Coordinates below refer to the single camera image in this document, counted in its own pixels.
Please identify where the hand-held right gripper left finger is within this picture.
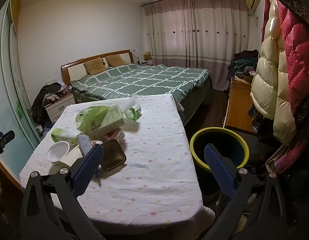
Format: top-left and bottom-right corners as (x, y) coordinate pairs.
(20, 144), (106, 240)

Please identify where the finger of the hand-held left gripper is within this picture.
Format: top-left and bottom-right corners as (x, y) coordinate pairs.
(0, 130), (15, 157)

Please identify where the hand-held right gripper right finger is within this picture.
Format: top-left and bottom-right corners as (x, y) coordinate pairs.
(204, 144), (288, 240)

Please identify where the white paper cup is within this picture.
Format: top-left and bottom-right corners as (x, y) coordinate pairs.
(47, 141), (70, 168)
(62, 145), (84, 168)

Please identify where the white blue packet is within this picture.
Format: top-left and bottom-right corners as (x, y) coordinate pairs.
(77, 134), (91, 158)

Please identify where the dark brown plastic tray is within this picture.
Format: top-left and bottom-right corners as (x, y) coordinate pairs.
(100, 139), (127, 172)

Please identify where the yellow rimmed trash bin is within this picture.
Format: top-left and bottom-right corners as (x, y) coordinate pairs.
(189, 127), (250, 205)

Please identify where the red white packet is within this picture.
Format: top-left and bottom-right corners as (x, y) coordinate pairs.
(102, 127), (126, 143)

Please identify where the white green carton box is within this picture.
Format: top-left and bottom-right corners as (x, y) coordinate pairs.
(88, 104), (126, 133)

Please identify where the clear bottle green label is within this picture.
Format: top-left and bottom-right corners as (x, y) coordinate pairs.
(120, 95), (142, 121)

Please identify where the sliding door wardrobe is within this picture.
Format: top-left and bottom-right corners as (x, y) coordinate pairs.
(0, 0), (42, 165)

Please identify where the dark clothes heap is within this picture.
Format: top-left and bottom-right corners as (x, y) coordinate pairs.
(32, 82), (64, 125)

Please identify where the white nightstand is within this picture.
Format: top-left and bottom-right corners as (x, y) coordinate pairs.
(45, 92), (76, 125)

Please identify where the white dotted tablecloth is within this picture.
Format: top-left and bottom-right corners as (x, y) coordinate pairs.
(19, 95), (216, 228)

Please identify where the wooden desk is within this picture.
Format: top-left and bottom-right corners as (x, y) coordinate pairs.
(224, 76), (257, 135)

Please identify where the wooden bed headboard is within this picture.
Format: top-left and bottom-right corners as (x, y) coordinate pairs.
(61, 49), (135, 85)

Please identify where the cream puffer jacket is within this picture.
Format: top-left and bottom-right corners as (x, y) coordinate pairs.
(250, 0), (293, 145)

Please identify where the tan pillow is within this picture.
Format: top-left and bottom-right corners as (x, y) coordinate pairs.
(105, 54), (129, 68)
(83, 57), (107, 75)

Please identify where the bed with green quilt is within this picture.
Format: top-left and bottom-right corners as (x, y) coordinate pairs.
(70, 64), (211, 100)

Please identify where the pile of clothes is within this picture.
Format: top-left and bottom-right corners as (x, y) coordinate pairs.
(228, 50), (260, 80)

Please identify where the pink white curtain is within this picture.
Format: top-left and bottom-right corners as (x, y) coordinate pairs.
(141, 0), (247, 90)

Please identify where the red puffer jacket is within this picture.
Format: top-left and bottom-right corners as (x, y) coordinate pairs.
(272, 0), (309, 120)

